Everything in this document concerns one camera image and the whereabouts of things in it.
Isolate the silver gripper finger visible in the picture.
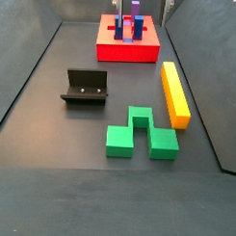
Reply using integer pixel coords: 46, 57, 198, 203
113, 0, 123, 28
162, 0, 174, 25

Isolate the yellow long block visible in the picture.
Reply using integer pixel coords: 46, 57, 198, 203
160, 62, 192, 130

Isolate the red board base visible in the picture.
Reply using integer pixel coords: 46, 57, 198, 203
95, 14, 160, 63

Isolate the green stepped block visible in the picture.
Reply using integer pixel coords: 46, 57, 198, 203
105, 106, 179, 160

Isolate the right purple post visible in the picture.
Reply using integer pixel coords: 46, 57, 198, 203
131, 0, 141, 21

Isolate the right blue post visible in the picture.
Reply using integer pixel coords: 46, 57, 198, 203
133, 15, 144, 39

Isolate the blue post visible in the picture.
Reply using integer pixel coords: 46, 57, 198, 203
114, 14, 123, 40
133, 15, 144, 39

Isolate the left blue post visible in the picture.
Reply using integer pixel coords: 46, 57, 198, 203
114, 14, 123, 40

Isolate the black angle bracket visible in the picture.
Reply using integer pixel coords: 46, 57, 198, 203
60, 68, 108, 104

